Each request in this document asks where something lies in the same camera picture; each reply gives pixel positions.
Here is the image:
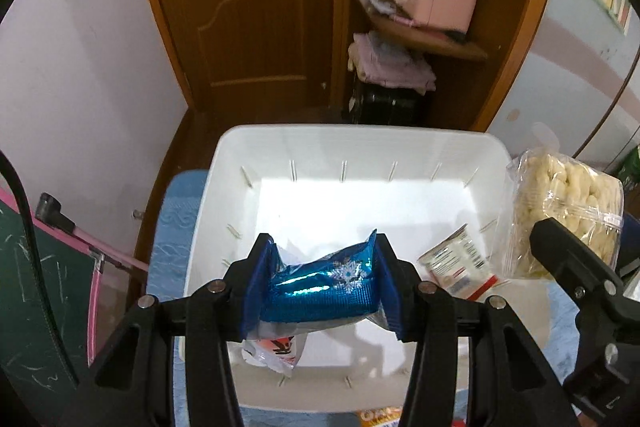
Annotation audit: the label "clear box of pale pastry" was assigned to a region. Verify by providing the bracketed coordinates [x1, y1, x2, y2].
[506, 147, 626, 280]

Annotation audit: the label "green chalkboard with pink frame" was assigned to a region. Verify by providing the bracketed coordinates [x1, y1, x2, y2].
[0, 187, 151, 408]

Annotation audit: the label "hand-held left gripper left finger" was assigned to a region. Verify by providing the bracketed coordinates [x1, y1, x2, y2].
[62, 233, 280, 427]

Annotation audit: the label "pale blue wardrobe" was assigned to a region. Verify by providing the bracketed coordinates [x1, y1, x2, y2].
[487, 0, 640, 172]

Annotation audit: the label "black case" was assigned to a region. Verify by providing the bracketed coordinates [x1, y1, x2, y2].
[342, 79, 421, 125]

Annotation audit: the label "white and red snack packet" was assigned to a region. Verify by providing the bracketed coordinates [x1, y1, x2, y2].
[241, 327, 308, 378]

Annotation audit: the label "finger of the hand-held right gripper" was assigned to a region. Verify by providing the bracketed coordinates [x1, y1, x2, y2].
[529, 217, 640, 418]

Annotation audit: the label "orange snack packet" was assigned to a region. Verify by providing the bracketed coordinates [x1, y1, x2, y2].
[357, 406, 406, 427]

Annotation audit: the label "folded pink cloths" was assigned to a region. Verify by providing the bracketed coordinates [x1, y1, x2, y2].
[347, 32, 437, 94]

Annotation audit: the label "green packet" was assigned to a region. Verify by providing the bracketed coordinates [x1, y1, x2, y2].
[607, 144, 640, 202]

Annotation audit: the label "white packet with barcode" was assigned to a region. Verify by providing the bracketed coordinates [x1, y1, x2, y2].
[416, 223, 501, 299]

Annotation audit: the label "black cable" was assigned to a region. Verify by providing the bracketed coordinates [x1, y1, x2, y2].
[0, 149, 81, 388]

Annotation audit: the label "white plastic bin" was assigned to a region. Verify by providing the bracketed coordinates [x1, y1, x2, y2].
[177, 123, 551, 413]

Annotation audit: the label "black board knob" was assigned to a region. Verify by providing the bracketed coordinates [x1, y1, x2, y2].
[35, 192, 76, 233]

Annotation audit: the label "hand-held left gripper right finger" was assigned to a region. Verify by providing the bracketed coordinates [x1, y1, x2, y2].
[372, 232, 576, 427]

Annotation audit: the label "brown wooden door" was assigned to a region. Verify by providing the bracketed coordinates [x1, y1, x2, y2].
[131, 0, 346, 122]

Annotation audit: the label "wooden corner shelf unit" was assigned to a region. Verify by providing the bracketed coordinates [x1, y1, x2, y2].
[345, 0, 561, 132]

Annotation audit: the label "blue mat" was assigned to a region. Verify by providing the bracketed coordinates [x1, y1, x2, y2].
[152, 169, 583, 427]

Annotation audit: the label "shiny blue snack packet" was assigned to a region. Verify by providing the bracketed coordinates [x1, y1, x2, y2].
[260, 229, 388, 325]

